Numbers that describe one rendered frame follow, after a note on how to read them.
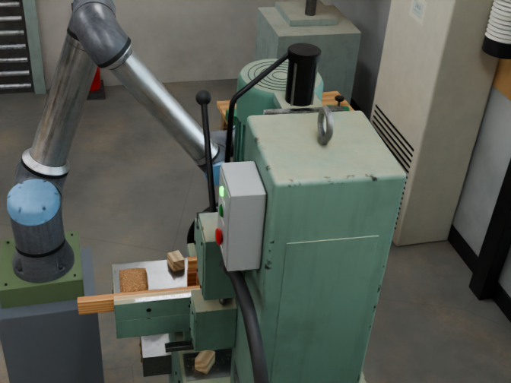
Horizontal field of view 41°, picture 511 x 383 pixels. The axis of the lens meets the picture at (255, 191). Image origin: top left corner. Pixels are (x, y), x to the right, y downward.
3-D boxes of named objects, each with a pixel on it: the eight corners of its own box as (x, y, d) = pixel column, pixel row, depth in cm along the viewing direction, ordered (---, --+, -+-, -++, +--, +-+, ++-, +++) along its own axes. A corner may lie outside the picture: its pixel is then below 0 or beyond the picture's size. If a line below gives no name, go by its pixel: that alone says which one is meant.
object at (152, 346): (166, 341, 205) (166, 323, 201) (171, 373, 195) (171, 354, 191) (138, 345, 203) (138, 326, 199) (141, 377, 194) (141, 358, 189)
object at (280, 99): (310, 122, 134) (320, 41, 125) (322, 143, 128) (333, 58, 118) (271, 124, 133) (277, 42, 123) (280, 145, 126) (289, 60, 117)
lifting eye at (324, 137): (322, 133, 117) (326, 99, 113) (332, 151, 112) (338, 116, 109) (313, 133, 117) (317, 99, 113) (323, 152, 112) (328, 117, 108)
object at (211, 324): (230, 324, 155) (232, 285, 148) (235, 347, 150) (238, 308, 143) (188, 328, 153) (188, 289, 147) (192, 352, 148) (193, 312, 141)
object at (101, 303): (338, 283, 178) (341, 271, 176) (341, 288, 177) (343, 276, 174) (78, 308, 164) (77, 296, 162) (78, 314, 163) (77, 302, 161)
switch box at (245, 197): (249, 233, 125) (255, 159, 116) (261, 269, 117) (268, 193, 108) (216, 235, 124) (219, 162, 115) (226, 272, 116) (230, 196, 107)
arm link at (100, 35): (98, 10, 173) (244, 175, 212) (96, -7, 183) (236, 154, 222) (63, 36, 175) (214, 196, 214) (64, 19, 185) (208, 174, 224)
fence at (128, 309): (352, 292, 175) (355, 276, 172) (353, 296, 174) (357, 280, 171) (115, 317, 163) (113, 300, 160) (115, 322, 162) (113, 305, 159)
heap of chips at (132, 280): (146, 267, 178) (145, 262, 177) (149, 294, 170) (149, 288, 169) (119, 270, 177) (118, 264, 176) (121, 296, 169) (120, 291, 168)
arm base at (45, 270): (8, 284, 209) (2, 260, 203) (17, 245, 224) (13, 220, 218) (71, 281, 211) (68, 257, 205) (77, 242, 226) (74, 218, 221)
